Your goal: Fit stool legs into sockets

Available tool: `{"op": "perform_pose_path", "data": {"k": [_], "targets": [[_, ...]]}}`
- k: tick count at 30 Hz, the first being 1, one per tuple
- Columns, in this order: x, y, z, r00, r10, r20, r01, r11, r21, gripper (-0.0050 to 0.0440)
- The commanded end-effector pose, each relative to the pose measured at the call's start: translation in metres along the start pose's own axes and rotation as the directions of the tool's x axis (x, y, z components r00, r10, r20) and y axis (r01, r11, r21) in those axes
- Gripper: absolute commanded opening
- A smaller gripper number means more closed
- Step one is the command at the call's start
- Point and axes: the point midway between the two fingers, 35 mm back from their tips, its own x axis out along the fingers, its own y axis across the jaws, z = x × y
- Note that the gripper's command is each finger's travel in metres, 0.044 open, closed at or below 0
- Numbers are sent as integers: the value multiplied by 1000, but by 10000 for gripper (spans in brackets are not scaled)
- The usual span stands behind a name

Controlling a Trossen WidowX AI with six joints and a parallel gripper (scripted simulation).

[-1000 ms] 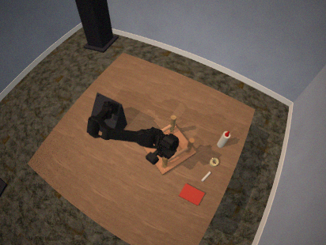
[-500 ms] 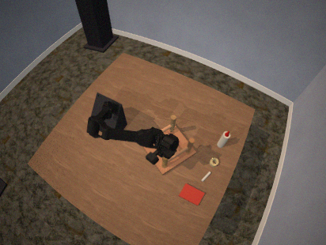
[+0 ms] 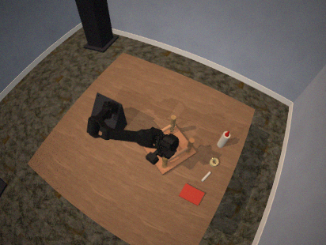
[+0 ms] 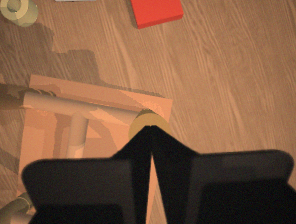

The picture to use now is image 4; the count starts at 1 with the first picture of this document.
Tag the red rectangular block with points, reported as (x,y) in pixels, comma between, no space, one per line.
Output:
(153,12)

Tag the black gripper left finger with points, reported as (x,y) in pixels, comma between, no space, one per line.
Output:
(111,180)

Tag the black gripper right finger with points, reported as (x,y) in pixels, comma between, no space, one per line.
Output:
(181,173)

